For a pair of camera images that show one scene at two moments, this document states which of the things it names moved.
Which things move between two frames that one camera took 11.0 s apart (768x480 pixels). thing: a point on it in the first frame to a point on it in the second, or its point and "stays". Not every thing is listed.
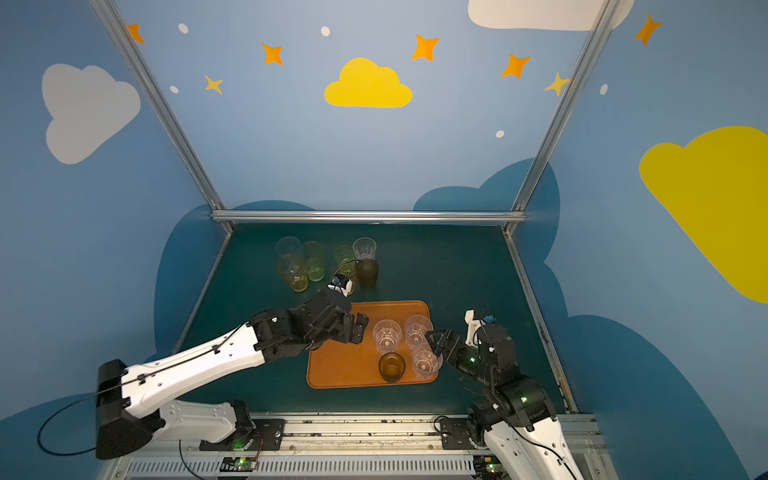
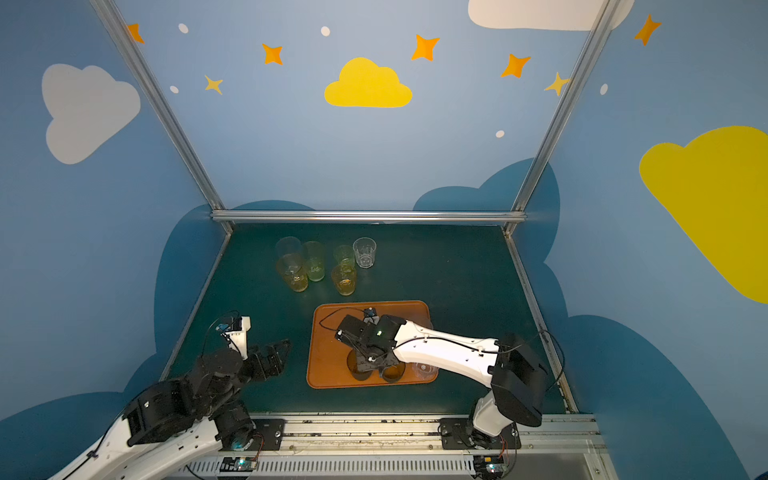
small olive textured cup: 392,367 stays
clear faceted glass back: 364,248 stays
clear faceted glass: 426,363 stays
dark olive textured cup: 367,273 to 351,363
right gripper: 455,351 to 372,360
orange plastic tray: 395,353 stays
